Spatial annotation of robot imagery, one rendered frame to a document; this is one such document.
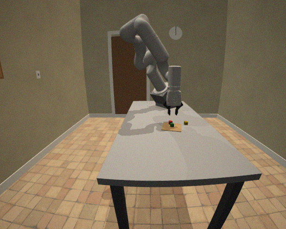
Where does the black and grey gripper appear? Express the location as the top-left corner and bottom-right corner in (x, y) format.
(163, 90), (183, 115)

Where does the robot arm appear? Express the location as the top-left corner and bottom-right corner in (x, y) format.
(119, 14), (181, 94)

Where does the orange mat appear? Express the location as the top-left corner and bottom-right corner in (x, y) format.
(161, 123), (182, 132)

